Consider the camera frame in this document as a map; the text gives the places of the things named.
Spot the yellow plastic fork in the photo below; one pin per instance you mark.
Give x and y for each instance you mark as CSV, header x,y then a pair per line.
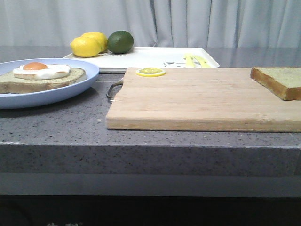
x,y
189,62

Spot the yellow plastic knife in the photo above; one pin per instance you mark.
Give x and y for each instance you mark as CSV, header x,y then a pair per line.
x,y
203,62

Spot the green lime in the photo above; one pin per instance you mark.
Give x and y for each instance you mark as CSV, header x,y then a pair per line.
x,y
120,42

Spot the metal cutting board handle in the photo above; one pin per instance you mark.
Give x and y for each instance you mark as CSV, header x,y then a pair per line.
x,y
114,89

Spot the bread slice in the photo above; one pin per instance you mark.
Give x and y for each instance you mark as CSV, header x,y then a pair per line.
x,y
284,82
11,84

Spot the wooden cutting board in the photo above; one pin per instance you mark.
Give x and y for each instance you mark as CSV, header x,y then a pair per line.
x,y
210,99

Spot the rear yellow lemon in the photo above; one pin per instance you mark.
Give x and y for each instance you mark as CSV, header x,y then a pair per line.
x,y
98,36

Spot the front yellow lemon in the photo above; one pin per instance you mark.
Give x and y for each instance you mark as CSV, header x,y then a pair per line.
x,y
85,47

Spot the grey white curtain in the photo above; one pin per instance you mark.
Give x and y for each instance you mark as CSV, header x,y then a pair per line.
x,y
154,23

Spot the yellow lemon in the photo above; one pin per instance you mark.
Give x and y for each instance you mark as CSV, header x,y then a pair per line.
x,y
85,47
98,36

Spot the white bear tray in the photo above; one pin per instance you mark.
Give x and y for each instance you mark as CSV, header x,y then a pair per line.
x,y
141,57

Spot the light blue plate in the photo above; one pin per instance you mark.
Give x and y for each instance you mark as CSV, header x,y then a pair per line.
x,y
16,101

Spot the fried egg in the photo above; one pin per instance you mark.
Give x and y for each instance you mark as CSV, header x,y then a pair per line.
x,y
41,71

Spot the lemon slice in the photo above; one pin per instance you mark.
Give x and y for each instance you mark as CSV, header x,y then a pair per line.
x,y
150,72

